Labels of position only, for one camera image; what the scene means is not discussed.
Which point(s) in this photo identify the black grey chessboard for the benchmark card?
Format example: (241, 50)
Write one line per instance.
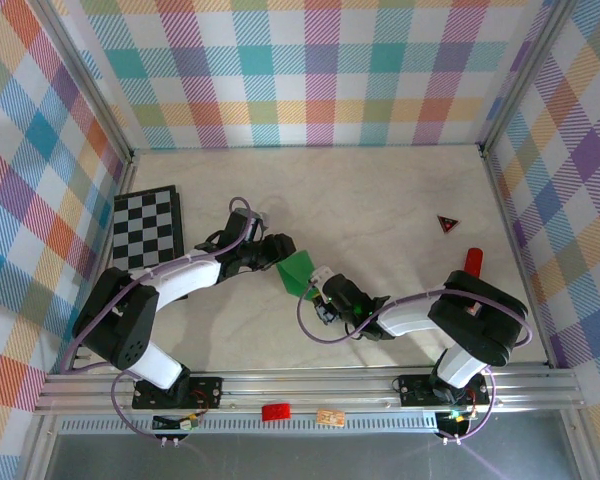
(145, 225)

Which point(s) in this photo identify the green paper sheet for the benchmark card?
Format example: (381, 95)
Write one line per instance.
(295, 272)

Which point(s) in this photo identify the red cylinder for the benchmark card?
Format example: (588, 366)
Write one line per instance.
(474, 260)

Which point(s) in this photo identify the black red triangle piece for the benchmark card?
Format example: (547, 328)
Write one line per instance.
(448, 223)

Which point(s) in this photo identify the aluminium side rail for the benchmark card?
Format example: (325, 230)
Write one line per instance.
(121, 180)
(498, 200)

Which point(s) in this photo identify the aluminium frame post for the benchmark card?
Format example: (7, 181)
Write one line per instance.
(92, 87)
(523, 75)

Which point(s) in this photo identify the red plastic block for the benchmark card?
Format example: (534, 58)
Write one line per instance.
(276, 412)

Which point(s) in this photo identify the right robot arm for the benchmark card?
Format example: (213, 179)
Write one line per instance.
(480, 320)

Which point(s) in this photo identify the wide aluminium base rail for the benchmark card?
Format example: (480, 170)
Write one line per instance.
(330, 392)

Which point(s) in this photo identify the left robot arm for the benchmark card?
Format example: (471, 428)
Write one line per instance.
(185, 280)

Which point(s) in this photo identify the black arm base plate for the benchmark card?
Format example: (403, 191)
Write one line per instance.
(415, 392)
(207, 392)

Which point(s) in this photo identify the orange paper tag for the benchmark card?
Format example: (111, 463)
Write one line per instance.
(330, 417)

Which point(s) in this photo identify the small green yellow connector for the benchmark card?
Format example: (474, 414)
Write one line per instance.
(190, 423)
(457, 415)

